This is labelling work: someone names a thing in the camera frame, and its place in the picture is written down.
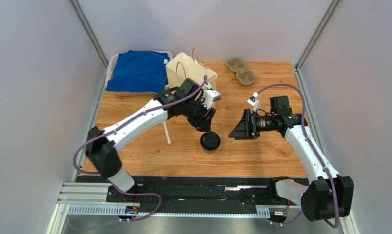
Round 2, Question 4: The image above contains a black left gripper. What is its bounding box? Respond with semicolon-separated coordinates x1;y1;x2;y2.
182;98;216;134

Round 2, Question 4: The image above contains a black plastic cup lid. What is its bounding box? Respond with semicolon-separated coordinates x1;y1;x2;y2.
200;132;221;150

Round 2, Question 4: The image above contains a pulp cardboard cup carrier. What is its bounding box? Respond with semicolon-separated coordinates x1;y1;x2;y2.
226;57;258;86

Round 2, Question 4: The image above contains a paper coffee cup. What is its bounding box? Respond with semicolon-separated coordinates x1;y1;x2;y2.
203;149;216;154

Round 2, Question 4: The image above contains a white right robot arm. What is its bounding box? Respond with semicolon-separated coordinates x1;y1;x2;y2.
228;94;354;221

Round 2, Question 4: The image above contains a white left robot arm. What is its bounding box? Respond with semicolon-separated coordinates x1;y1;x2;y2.
85;78;221;192

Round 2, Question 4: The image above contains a kraft paper takeout bag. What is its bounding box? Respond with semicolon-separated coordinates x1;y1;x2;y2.
166;48;218;89

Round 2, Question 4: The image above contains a white wrapped straw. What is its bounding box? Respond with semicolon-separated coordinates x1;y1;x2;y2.
163;122;172;144

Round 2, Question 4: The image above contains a blue folded cloth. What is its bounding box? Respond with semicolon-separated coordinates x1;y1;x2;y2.
105;50;169;94

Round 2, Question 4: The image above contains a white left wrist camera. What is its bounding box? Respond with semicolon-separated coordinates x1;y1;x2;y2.
202;89;222;109

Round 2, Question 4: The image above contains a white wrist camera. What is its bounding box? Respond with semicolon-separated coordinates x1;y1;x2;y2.
247;92;261;112
202;89;222;109

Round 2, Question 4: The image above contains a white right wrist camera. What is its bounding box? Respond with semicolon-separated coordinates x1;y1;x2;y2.
247;92;261;112

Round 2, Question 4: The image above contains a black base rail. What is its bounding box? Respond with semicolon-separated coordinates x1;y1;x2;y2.
76;175;314;219

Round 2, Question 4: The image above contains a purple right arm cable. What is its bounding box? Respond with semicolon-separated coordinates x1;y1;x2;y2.
253;83;340;229

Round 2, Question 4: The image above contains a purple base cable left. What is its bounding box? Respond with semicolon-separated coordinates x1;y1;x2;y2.
119;191;163;223

